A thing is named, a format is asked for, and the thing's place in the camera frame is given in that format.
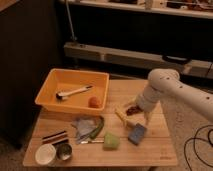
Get grey metal shelf beam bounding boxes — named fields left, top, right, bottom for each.
left=64, top=42, right=213, bottom=79

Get black cable on floor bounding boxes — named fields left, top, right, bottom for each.
left=183, top=124, right=213, bottom=171

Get metal vertical pole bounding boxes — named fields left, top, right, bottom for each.
left=65, top=0, right=77, bottom=42

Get wooden table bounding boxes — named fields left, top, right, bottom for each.
left=23, top=80, right=177, bottom=167

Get white handled brush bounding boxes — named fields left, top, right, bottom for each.
left=56, top=86, right=91, bottom=100

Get green plastic cup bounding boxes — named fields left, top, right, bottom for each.
left=103, top=132, right=120, bottom=150

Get dark striped bar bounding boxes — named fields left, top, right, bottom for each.
left=42, top=131, right=68, bottom=145

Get small metal knife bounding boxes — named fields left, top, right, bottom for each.
left=80, top=140, right=104, bottom=144

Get blue sponge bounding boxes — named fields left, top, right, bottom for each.
left=128, top=124, right=147, bottom=145

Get small metal cup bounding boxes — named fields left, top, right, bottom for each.
left=56, top=144, right=72, bottom=161

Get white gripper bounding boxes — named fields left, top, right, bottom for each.
left=123, top=87, right=161, bottom=126

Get grey crumpled cloth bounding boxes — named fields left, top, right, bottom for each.
left=71, top=118, right=97, bottom=144

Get orange plastic bin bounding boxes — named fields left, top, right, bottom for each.
left=35, top=68, right=109, bottom=115

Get dark red dried chili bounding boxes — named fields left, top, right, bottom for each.
left=126, top=106, right=142, bottom=116

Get wooden handled brush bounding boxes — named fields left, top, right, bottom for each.
left=115, top=108, right=135, bottom=127

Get white paper cup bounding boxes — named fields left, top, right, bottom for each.
left=35, top=144, right=56, bottom=166

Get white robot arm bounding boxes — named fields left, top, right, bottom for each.
left=126, top=68, right=213, bottom=123

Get orange ball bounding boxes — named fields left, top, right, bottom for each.
left=88, top=96, right=101, bottom=108

